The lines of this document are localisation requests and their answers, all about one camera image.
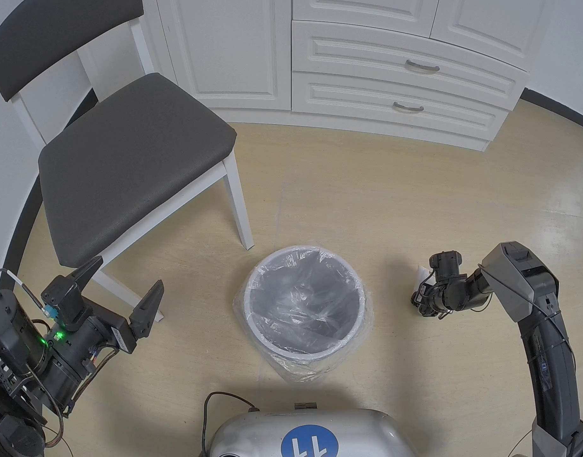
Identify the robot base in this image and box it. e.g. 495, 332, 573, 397
210, 401, 416, 457

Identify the white chair grey seat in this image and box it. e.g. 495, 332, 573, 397
0, 0, 255, 322

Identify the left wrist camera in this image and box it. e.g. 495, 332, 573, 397
40, 274, 86, 333

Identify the black cable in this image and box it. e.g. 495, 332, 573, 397
201, 391, 261, 457
510, 427, 535, 457
0, 268, 51, 315

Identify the clear plastic bag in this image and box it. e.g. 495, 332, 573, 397
233, 249, 374, 383

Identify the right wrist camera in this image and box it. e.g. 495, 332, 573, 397
428, 250, 464, 283

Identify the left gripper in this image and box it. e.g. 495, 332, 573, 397
51, 255, 165, 382

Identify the white trash bin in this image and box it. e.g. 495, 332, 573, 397
244, 245, 367, 363

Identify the black plastic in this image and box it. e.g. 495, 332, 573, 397
412, 289, 439, 320

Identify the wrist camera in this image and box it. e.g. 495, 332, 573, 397
428, 250, 464, 283
40, 274, 86, 333

